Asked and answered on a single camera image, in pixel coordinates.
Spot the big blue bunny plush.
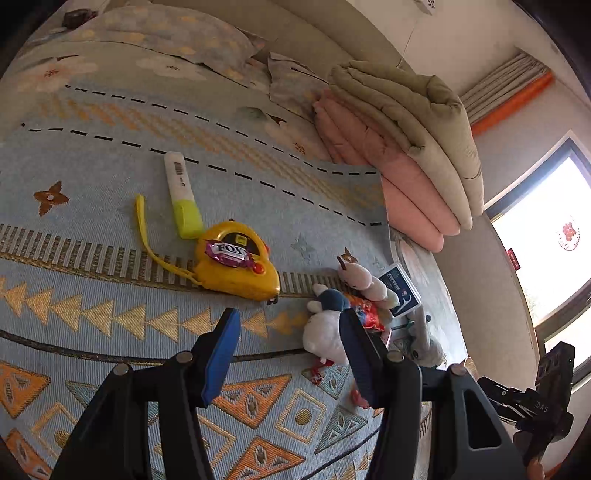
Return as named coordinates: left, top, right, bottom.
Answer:
left=407, top=306, right=446, bottom=368

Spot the red embroidered pouch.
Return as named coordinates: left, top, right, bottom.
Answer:
left=345, top=293, right=385, bottom=332

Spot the white duck plush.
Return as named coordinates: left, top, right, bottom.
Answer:
left=303, top=283, right=351, bottom=384

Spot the blue floss pick box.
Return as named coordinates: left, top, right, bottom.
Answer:
left=379, top=263, right=422, bottom=318

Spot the tricolour dango plush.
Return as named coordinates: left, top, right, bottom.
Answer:
left=337, top=250, right=400, bottom=310

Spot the yellow tape measure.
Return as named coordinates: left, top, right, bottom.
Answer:
left=135, top=195, right=280, bottom=304

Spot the FOX candy wrapper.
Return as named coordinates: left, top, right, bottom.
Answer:
left=205, top=240, right=266, bottom=275

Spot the pink multicolour character pen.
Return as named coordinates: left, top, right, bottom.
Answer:
left=349, top=327, right=392, bottom=410

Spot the person's right hand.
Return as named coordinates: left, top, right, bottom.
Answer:
left=527, top=458, right=545, bottom=480

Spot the patterned blue rug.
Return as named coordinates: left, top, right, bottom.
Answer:
left=1, top=83, right=413, bottom=479

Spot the white yellow highlighter marker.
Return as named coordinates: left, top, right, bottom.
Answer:
left=163, top=152, right=204, bottom=239

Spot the folded pink quilt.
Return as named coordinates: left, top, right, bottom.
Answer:
left=314, top=89, right=461, bottom=253

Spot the folded beige quilt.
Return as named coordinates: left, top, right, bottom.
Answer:
left=329, top=60, right=484, bottom=230

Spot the floral green bedspread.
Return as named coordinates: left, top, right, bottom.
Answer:
left=1, top=41, right=449, bottom=367

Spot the right floral pillow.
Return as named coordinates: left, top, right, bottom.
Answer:
left=267, top=52, right=329, bottom=121

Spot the floral pillow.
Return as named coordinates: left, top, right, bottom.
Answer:
left=267, top=52, right=329, bottom=121
left=66, top=4, right=270, bottom=92

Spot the left floral pillow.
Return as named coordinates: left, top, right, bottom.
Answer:
left=66, top=4, right=270, bottom=92

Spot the dark object on nightstand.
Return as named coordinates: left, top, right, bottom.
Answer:
left=61, top=9, right=98, bottom=30

